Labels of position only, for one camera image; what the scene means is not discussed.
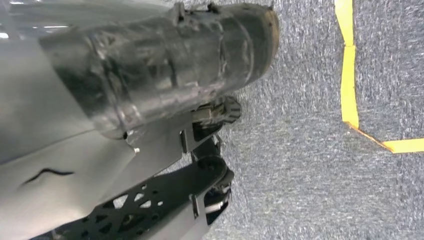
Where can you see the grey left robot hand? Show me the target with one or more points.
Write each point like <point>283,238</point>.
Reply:
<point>99,82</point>

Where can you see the yellow floor tape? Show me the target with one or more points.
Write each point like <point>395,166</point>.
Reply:
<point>349,82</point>

